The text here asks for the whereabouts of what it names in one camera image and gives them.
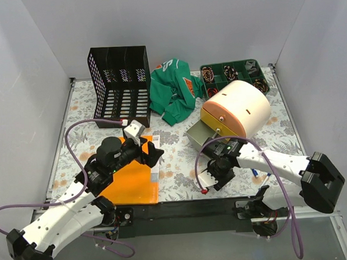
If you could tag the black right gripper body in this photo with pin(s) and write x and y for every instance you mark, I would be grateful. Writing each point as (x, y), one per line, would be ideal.
(210, 147)

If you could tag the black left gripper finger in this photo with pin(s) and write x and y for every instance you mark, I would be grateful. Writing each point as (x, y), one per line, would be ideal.
(142, 141)
(154, 154)

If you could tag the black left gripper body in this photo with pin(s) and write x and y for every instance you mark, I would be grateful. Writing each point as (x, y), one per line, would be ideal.
(145, 150)

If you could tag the blue-capped marker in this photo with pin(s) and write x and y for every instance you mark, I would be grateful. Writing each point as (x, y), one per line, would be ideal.
(266, 179)
(255, 173)

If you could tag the white drawer organizer box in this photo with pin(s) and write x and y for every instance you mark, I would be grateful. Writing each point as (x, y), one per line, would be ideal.
(239, 109)

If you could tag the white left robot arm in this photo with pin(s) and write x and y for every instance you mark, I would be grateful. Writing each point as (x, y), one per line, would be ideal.
(82, 205)

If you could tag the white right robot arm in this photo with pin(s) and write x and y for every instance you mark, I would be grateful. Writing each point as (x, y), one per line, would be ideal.
(303, 180)

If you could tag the orange notebook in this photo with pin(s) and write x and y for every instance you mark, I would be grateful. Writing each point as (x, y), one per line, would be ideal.
(131, 184)

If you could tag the green sweatshirt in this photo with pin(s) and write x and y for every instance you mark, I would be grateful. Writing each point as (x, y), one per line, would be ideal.
(173, 91)

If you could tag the black mesh file holder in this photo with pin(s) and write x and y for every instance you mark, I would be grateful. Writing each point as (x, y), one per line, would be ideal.
(121, 80)

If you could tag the orange black rolled tie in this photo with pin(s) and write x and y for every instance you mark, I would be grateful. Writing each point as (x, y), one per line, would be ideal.
(211, 92)

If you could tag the green compartment organizer tray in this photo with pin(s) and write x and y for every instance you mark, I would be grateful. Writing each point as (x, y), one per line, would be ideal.
(216, 77)

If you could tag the pink black rolled tie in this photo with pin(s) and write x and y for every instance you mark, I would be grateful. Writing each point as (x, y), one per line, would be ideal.
(207, 74)

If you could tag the brown black rolled tie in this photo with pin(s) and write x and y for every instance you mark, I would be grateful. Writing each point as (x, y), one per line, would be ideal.
(262, 85)

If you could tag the white-spotted black rolled tie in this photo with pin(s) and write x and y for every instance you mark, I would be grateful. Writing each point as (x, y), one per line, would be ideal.
(230, 73)

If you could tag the grey folded sock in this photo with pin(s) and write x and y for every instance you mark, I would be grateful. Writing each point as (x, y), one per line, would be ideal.
(252, 68)

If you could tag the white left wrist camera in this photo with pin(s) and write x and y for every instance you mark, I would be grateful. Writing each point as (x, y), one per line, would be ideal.
(133, 131)

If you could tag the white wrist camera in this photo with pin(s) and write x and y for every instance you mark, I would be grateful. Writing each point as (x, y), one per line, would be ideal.
(133, 131)
(207, 182)

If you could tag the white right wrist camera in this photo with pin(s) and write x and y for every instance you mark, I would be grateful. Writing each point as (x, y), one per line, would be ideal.
(207, 182)

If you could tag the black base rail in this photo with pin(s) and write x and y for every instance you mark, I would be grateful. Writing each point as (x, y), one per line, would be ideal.
(191, 216)

